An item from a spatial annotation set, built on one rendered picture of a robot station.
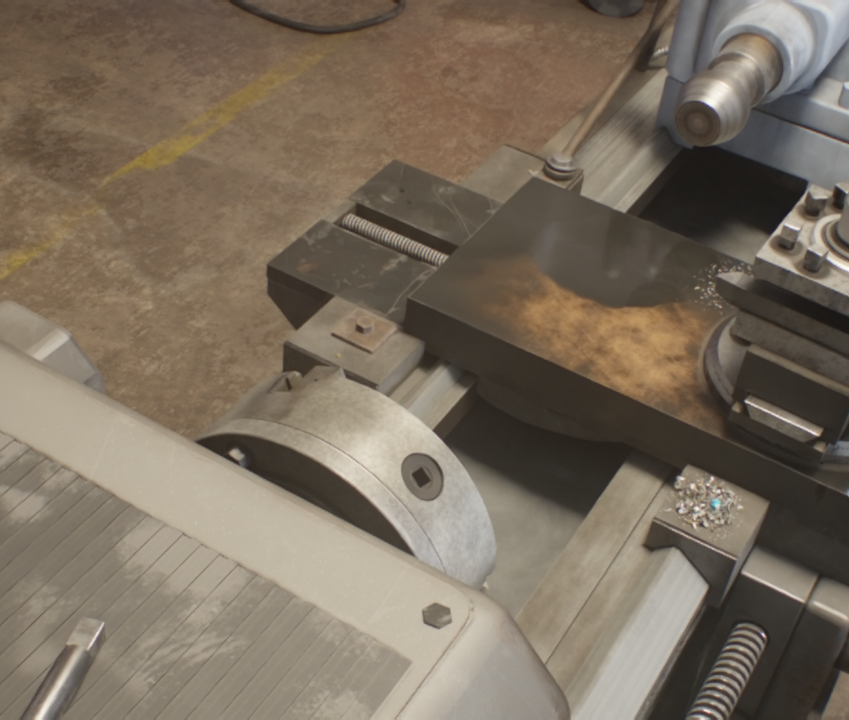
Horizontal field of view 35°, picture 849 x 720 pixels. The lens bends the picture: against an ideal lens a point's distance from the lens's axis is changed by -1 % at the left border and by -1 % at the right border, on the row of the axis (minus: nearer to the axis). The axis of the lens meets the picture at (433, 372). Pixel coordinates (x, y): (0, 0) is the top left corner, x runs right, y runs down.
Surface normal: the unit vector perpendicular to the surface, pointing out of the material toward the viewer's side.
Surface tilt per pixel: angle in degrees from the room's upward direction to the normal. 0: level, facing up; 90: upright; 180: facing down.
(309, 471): 90
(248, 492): 0
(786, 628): 90
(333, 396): 7
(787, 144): 90
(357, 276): 0
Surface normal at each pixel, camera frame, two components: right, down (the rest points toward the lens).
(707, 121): -0.50, 0.54
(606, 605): 0.10, -0.74
